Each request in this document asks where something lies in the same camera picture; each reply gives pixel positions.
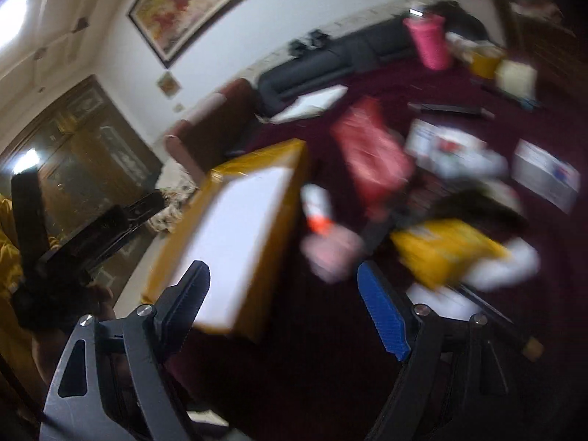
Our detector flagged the red packet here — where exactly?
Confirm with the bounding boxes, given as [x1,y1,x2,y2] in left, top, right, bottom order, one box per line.
[330,96,416,219]

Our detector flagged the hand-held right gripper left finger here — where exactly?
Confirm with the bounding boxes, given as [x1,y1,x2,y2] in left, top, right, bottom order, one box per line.
[39,260,212,441]

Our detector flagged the black pen grey ends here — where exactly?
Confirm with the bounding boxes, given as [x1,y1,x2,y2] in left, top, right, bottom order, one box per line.
[408,102,494,119]

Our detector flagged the large framed painting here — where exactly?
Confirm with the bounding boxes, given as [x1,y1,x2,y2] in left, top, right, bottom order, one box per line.
[126,0,304,69]

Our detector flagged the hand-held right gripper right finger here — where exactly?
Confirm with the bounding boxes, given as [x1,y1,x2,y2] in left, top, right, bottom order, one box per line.
[357,261,534,441]

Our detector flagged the white box blue red print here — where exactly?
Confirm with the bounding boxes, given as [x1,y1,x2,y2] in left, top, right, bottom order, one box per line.
[512,140,580,213]

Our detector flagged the white paper sheet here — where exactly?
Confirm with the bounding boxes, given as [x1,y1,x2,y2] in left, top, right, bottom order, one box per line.
[271,85,349,125]

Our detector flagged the brown chair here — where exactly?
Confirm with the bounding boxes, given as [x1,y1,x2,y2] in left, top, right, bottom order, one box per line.
[165,78,260,184]

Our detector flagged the floral patterned cloth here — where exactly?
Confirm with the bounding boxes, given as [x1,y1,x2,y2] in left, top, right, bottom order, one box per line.
[156,172,207,233]

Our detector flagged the small wall picture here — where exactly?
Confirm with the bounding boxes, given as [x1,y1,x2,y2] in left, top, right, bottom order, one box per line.
[156,71,178,98]

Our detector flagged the small white container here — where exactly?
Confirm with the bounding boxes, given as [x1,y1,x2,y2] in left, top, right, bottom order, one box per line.
[445,32,488,62]

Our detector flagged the black pen tan end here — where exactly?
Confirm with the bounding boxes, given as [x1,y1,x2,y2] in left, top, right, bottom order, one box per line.
[452,282,545,363]

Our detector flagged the person's yellow clothing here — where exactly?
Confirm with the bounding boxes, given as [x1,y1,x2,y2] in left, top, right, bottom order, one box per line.
[0,197,28,405]

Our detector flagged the yellow packet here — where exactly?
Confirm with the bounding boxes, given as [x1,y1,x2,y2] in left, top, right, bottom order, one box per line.
[390,219,510,288]

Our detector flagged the yellow cardboard box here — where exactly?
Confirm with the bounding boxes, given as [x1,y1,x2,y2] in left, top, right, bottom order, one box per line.
[142,139,309,345]

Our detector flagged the black packet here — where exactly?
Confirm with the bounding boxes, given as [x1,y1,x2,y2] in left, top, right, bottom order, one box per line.
[363,184,524,249]

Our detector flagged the white bottle orange cap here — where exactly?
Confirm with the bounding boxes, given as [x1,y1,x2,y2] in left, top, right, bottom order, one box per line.
[301,184,334,235]

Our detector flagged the wooden glass cabinet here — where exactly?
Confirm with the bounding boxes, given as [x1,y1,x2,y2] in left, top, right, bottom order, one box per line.
[0,76,164,295]

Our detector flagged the dark grey sofa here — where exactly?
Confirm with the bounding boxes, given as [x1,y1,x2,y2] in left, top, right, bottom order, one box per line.
[257,16,430,106]

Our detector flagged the white notepad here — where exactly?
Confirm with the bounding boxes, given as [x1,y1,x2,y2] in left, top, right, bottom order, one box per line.
[495,60,537,95]

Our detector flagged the maroon tablecloth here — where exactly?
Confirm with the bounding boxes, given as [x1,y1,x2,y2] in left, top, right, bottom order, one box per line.
[165,50,588,441]

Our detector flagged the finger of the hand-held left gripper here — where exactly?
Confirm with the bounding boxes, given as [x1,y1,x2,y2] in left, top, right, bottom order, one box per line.
[123,192,165,236]

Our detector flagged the wooden door frame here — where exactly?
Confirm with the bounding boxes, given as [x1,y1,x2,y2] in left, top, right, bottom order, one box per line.
[478,0,575,56]

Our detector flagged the black bag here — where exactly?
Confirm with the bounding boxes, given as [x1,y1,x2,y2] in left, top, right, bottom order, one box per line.
[429,2,483,37]

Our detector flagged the person's left hand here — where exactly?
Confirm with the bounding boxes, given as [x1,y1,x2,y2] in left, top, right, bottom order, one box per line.
[89,285,115,322]

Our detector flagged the white packet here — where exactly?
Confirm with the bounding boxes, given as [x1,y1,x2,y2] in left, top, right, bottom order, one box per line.
[409,239,540,306]

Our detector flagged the yellow cup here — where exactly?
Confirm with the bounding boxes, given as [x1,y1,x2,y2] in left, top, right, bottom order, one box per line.
[469,48,502,79]

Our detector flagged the pink packet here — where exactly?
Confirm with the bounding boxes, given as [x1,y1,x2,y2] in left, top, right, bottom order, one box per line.
[301,227,366,283]

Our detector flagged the pink cup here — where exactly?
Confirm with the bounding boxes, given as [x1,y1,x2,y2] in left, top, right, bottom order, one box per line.
[403,4,452,71]

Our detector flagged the clear plastic container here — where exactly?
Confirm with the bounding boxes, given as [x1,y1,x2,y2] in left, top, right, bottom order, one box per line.
[404,118,508,180]

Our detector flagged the dark pen blue tip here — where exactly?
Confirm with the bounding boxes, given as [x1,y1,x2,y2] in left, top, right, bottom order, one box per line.
[481,82,544,111]

